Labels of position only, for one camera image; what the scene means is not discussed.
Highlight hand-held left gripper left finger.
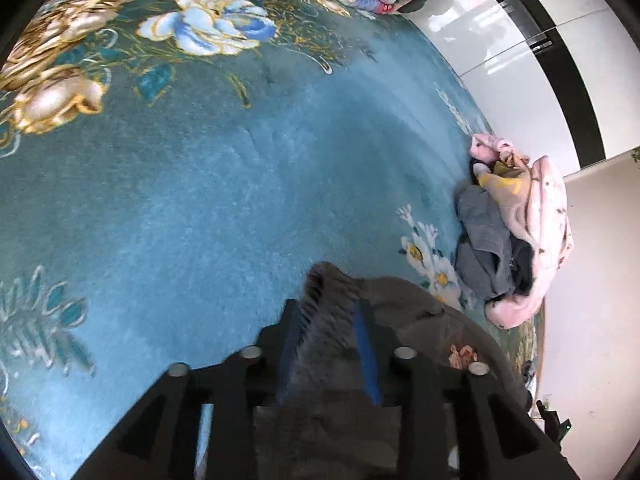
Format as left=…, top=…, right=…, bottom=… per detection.
left=72, top=299, right=309, bottom=480

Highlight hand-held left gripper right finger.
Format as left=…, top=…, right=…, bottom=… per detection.
left=352, top=300, right=582, bottom=480

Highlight grey fuzzy garment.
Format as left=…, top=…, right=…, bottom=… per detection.
left=252, top=261, right=533, bottom=480

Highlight grey cotton garment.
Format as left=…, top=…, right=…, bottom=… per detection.
left=456, top=186, right=521, bottom=307

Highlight black garment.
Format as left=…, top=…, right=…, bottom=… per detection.
left=509, top=239, right=539, bottom=297

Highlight blue floral blanket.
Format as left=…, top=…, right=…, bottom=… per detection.
left=0, top=0, right=547, bottom=480

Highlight tan yellow garment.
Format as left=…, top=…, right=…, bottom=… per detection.
left=475, top=152, right=531, bottom=207

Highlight pink printed garment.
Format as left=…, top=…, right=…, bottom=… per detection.
left=469, top=132, right=574, bottom=330

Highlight colourful printed cloth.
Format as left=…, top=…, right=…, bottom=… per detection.
left=350, top=0, right=432, bottom=17

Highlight black door frame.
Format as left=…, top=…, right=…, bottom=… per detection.
left=470, top=0, right=609, bottom=171

